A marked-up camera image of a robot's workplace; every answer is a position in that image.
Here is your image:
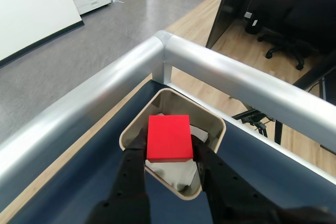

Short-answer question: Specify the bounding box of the silver aluminium frame rail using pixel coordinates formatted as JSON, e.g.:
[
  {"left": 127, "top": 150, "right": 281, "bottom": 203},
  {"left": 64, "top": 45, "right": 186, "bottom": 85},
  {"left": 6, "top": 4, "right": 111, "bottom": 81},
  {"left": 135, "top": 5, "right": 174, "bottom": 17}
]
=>
[{"left": 0, "top": 30, "right": 336, "bottom": 191}]

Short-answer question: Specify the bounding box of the small black bin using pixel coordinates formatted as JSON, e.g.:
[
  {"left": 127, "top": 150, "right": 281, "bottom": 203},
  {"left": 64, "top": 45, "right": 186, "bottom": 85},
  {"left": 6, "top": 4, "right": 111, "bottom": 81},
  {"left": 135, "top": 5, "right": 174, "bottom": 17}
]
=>
[{"left": 245, "top": 11, "right": 264, "bottom": 35}]

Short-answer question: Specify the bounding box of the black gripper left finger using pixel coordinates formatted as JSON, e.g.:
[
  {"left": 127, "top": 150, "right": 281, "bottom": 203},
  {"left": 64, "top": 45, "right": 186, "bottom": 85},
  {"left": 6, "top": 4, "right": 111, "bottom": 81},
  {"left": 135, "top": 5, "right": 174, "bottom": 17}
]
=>
[{"left": 86, "top": 126, "right": 152, "bottom": 224}]

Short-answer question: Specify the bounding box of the dark grey table mat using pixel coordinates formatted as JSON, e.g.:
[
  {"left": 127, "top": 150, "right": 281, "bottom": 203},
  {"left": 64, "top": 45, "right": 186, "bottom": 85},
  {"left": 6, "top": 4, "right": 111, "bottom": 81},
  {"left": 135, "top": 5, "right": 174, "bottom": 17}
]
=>
[{"left": 5, "top": 79, "right": 336, "bottom": 224}]

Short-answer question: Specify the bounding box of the black desk with wooden top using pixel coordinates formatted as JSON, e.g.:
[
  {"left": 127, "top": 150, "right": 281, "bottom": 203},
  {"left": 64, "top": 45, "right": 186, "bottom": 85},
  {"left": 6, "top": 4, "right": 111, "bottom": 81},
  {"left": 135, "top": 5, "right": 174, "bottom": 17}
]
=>
[{"left": 205, "top": 0, "right": 336, "bottom": 49}]

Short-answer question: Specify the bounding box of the red cube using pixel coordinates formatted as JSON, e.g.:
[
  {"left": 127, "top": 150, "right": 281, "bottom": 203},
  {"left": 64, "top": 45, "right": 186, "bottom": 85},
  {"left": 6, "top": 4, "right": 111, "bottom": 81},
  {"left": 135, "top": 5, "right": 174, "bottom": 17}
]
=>
[{"left": 146, "top": 114, "right": 195, "bottom": 163}]

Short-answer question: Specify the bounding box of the black tripod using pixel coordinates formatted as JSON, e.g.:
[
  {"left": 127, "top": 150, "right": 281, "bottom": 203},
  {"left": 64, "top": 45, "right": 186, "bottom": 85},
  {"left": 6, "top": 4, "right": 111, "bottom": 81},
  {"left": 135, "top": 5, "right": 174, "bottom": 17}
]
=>
[{"left": 230, "top": 106, "right": 276, "bottom": 138}]

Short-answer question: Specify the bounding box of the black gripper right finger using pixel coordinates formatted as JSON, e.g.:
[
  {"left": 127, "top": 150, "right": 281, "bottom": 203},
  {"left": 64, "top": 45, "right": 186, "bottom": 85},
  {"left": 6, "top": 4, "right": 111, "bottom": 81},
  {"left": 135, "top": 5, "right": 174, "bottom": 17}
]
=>
[{"left": 190, "top": 134, "right": 336, "bottom": 224}]

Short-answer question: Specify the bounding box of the beige box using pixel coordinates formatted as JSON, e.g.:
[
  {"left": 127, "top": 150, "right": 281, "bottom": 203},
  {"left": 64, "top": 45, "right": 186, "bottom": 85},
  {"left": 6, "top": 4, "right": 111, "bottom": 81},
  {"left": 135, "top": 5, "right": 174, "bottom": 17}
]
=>
[{"left": 119, "top": 88, "right": 227, "bottom": 200}]

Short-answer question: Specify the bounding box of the black office chair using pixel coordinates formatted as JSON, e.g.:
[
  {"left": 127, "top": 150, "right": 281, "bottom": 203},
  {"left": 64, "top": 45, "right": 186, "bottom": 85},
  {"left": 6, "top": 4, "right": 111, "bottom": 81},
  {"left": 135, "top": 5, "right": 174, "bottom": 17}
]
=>
[{"left": 256, "top": 0, "right": 336, "bottom": 71}]

